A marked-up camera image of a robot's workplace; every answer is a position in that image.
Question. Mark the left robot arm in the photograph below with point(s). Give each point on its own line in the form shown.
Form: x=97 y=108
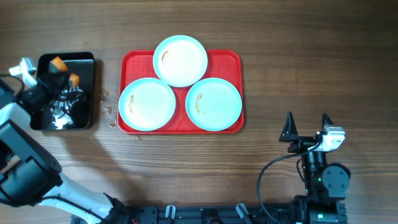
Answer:
x=30 y=175

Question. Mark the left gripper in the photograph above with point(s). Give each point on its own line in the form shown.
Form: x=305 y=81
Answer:
x=53 y=86

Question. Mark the orange green scrub sponge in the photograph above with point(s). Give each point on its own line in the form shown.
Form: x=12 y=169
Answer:
x=58 y=64

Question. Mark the pale blue plate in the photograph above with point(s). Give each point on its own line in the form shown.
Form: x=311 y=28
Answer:
x=213 y=104
x=180 y=61
x=147 y=104

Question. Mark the black rectangular water tray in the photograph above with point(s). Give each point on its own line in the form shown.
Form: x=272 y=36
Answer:
x=72 y=107

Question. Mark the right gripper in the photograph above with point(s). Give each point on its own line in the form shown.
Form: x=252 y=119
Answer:
x=290 y=134

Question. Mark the red plastic tray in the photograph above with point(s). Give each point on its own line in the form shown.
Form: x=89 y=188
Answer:
x=137 y=64

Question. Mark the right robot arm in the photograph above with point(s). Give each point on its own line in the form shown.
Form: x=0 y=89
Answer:
x=325 y=183

